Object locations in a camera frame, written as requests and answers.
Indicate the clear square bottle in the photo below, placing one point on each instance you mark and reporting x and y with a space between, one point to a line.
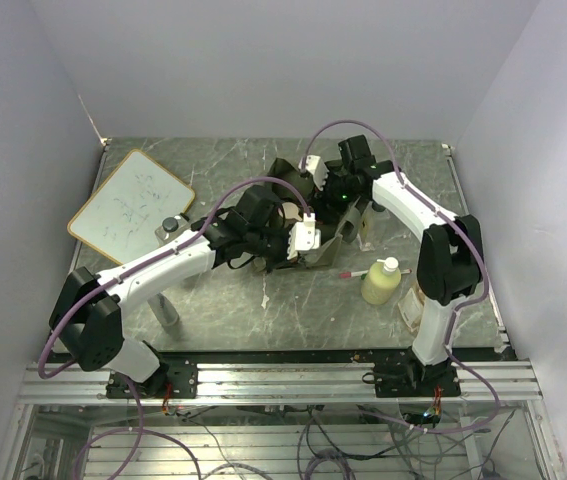
170 229

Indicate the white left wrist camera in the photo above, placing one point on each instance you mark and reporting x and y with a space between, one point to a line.
304 237

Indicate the olive green canvas bag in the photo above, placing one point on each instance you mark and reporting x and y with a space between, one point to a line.
322 209

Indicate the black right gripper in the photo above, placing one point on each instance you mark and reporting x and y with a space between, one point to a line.
324 198

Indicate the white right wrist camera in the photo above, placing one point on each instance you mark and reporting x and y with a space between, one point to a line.
313 167

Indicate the green lotion bottle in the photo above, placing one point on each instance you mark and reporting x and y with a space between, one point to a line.
292 212

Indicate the red and white marker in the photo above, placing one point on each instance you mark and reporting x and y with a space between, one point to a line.
362 273

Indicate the aluminium rail frame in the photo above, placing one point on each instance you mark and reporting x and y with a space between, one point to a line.
281 384

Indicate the grey metallic tube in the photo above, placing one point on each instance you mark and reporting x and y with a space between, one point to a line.
163 310

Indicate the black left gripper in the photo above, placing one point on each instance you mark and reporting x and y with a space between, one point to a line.
270 265

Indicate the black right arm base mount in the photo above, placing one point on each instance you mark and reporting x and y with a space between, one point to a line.
398 373

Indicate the amber liquid bottle, white cap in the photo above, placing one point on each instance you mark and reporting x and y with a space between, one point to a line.
411 308

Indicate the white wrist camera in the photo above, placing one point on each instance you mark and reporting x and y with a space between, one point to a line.
304 237
313 167

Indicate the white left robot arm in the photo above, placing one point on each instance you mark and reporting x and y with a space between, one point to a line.
89 313

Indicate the yellow-green pump bottle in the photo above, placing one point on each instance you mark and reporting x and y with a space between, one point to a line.
381 280

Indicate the yellow-framed small whiteboard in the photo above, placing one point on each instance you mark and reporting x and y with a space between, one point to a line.
120 218

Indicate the clear perfume bottle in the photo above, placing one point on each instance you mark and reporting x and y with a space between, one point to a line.
371 228

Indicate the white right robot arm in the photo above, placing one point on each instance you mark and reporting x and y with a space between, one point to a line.
450 270

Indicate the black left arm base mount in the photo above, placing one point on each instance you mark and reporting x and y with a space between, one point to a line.
173 380

